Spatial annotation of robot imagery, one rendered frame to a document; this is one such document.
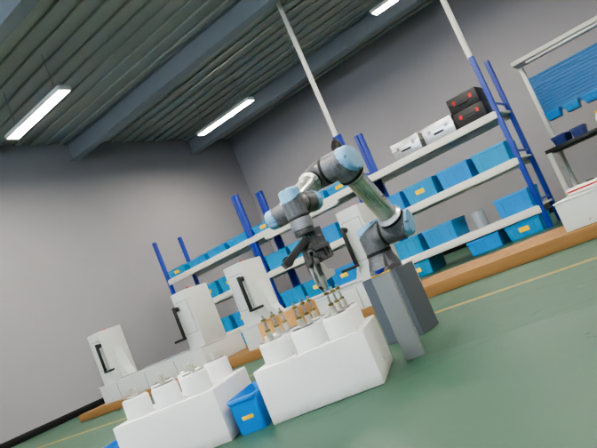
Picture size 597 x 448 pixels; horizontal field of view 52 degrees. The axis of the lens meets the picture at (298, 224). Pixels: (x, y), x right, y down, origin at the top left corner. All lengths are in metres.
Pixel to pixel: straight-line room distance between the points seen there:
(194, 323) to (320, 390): 3.71
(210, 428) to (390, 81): 9.58
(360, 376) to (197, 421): 0.57
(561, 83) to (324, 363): 6.36
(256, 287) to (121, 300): 4.86
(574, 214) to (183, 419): 2.62
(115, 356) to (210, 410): 4.67
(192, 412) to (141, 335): 7.72
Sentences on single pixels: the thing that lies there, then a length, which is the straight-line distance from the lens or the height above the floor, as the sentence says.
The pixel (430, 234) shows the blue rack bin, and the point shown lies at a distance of 7.03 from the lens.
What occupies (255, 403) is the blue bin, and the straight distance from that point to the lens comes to 2.09.
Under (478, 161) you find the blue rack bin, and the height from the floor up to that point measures 0.92.
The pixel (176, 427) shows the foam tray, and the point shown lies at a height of 0.11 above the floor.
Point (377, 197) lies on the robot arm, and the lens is 2.56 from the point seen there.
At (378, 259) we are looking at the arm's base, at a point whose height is 0.36.
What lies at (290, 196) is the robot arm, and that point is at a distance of 2.03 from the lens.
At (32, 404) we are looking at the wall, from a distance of 8.74.
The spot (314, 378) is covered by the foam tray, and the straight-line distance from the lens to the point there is 2.01.
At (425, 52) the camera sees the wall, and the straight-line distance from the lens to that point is 11.05.
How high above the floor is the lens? 0.36
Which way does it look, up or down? 6 degrees up
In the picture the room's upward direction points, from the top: 23 degrees counter-clockwise
